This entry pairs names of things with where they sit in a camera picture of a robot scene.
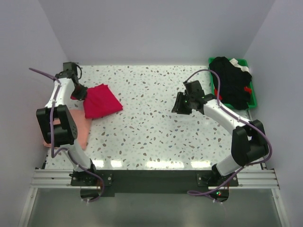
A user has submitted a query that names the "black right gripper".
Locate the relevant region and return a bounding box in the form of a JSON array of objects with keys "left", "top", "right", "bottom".
[{"left": 171, "top": 92, "right": 194, "bottom": 115}]

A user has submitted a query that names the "magenta red t shirt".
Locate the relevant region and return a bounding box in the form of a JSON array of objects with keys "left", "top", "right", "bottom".
[{"left": 83, "top": 84, "right": 123, "bottom": 119}]

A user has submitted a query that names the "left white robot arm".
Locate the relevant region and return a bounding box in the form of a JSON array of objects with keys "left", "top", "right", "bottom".
[{"left": 34, "top": 62, "right": 98, "bottom": 186}]

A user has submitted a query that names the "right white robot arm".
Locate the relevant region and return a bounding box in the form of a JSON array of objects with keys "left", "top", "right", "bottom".
[{"left": 172, "top": 80, "right": 270, "bottom": 186}]

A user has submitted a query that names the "black t shirt in bin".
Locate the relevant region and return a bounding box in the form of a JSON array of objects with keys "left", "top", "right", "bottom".
[{"left": 209, "top": 57, "right": 252, "bottom": 110}]

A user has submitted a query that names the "red garment in bin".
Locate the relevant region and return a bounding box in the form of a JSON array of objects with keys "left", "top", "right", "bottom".
[{"left": 214, "top": 87, "right": 252, "bottom": 100}]

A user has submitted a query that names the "folded peach t shirt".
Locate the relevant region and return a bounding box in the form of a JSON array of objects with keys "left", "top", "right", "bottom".
[{"left": 36, "top": 105, "right": 91, "bottom": 150}]

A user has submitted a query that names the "white garment in bin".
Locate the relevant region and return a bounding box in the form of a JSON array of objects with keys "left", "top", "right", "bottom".
[{"left": 229, "top": 58, "right": 250, "bottom": 73}]

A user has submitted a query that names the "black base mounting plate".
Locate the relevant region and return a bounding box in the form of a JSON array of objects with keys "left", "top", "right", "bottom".
[{"left": 69, "top": 170, "right": 239, "bottom": 198}]

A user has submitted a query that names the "aluminium rail frame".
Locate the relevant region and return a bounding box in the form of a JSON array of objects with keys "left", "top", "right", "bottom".
[{"left": 18, "top": 151, "right": 291, "bottom": 227}]

